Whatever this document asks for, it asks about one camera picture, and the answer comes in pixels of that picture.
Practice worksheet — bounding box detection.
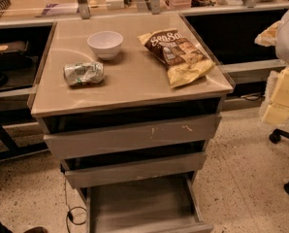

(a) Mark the white yellow-padded gripper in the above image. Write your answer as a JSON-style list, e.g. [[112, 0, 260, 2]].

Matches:
[[261, 67, 289, 125]]

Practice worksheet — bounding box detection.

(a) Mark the grey bottom drawer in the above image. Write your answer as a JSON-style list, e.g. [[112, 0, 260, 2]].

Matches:
[[86, 175, 213, 233]]

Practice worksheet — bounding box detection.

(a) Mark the grey drawer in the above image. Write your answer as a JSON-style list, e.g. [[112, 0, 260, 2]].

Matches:
[[45, 114, 221, 159], [86, 175, 213, 233], [65, 151, 207, 188]]

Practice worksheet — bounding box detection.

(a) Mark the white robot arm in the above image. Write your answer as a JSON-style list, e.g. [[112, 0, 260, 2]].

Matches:
[[262, 10, 289, 125]]

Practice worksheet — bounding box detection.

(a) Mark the grey drawer cabinet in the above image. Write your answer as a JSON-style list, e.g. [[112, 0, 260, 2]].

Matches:
[[27, 13, 236, 233]]

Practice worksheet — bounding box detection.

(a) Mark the grey middle drawer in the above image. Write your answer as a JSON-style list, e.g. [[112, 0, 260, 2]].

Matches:
[[65, 151, 207, 188]]

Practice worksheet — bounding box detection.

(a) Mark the grey top drawer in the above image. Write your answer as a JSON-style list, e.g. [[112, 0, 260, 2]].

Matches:
[[45, 114, 221, 159]]

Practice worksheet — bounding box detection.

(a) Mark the black office chair base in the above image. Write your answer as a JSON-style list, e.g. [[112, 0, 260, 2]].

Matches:
[[269, 112, 289, 196]]

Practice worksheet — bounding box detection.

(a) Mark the brown yellow chip bag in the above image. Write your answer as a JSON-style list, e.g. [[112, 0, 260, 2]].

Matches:
[[138, 28, 215, 88]]

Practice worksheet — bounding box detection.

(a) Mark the white bowl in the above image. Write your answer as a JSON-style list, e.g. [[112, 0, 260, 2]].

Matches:
[[87, 31, 123, 60]]

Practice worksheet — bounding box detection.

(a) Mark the purple white paper packet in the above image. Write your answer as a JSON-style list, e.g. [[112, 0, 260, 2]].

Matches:
[[42, 3, 79, 17]]

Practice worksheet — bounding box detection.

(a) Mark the black cable under ledge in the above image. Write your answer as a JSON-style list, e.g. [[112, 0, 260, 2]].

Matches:
[[240, 92, 265, 102]]

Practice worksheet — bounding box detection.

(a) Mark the black floor cable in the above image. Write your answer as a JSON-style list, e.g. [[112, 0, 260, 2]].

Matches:
[[64, 178, 88, 233]]

